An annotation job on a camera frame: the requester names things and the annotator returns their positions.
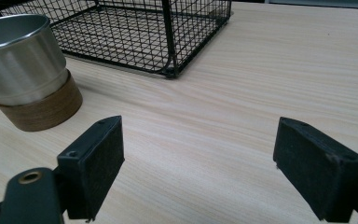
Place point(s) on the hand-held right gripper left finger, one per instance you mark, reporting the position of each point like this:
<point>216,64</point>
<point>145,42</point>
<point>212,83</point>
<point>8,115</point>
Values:
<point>96,165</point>

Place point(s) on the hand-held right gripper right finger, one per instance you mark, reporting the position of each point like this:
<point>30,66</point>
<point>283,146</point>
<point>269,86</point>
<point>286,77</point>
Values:
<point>317,174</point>

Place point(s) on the steel cup with wooden base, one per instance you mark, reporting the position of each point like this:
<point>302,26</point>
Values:
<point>21,68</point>

